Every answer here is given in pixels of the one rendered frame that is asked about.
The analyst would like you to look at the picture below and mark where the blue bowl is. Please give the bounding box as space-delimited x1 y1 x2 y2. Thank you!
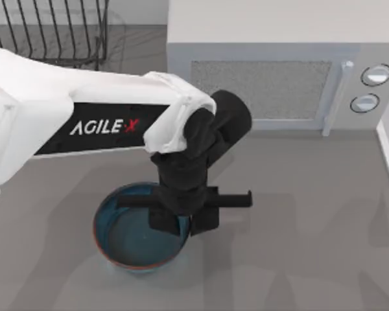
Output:
92 181 193 271

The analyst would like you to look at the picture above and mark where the microwave door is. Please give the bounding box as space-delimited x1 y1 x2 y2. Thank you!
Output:
167 44 357 131

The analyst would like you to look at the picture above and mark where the pale microwave oven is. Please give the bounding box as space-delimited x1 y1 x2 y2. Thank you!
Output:
166 0 389 137

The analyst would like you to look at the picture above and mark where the microwave knob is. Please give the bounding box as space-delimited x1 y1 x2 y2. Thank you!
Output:
360 63 389 87
349 93 381 115

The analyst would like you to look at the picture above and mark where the microwave door handle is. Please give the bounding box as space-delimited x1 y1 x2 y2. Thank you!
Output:
322 60 355 137

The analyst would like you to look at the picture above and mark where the black wire rack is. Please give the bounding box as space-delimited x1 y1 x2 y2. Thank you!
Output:
0 0 111 71

